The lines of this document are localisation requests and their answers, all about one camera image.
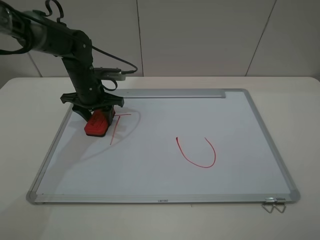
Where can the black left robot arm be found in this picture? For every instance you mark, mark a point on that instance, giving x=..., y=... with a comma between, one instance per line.
x=34, y=31

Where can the left metal hanging clip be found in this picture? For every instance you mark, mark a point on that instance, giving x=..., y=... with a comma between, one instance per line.
x=269, y=204

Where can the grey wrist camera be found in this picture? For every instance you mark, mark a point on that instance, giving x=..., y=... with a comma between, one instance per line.
x=109, y=73

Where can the right metal hanging clip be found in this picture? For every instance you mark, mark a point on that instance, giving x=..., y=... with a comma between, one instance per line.
x=280, y=205

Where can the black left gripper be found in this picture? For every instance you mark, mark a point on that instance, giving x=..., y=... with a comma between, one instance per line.
x=90, y=93

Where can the red whiteboard eraser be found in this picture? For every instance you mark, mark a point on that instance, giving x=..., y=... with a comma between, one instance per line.
x=97, y=125

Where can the metal hanging clip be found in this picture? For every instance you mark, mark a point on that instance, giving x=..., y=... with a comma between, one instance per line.
x=280, y=205
x=269, y=204

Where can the aluminium framed whiteboard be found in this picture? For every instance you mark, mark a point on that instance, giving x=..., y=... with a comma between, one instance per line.
x=167, y=146

